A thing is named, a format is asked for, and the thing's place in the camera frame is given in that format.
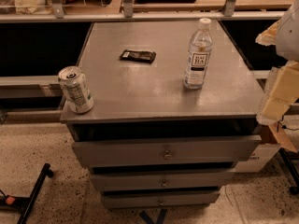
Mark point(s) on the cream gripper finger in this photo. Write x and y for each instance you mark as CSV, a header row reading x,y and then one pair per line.
x,y
280,92

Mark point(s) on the black rxbar chocolate wrapper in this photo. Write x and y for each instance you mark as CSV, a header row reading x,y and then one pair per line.
x,y
138,56

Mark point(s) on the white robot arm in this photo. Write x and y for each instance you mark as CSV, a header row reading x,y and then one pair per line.
x,y
284,34

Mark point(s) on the silver 7up soda can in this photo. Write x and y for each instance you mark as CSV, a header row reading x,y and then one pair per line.
x,y
73,83

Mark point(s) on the white cardboard box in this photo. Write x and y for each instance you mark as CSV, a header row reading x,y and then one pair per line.
x,y
273,139

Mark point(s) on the grey top drawer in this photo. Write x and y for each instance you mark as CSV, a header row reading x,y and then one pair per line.
x,y
135,152

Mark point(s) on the grey drawer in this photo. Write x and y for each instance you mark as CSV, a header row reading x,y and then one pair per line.
x,y
160,199
162,180
135,152

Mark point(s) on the clear water bottle white cap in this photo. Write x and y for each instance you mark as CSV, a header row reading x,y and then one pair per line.
x,y
199,51

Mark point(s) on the black stand leg right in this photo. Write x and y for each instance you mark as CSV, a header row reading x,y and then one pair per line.
x,y
288,158

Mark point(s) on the grey drawer cabinet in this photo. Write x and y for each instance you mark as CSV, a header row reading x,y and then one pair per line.
x,y
134,100

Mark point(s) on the grey middle drawer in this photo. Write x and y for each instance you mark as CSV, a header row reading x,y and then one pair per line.
x,y
162,180

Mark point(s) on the grey bottom drawer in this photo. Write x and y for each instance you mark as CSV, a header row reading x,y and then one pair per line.
x,y
160,199

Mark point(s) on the black floor stand leg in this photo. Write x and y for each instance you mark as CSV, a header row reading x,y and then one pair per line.
x,y
24,205

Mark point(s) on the metal shelf rail frame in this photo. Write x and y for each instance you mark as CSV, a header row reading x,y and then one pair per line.
x,y
119,10

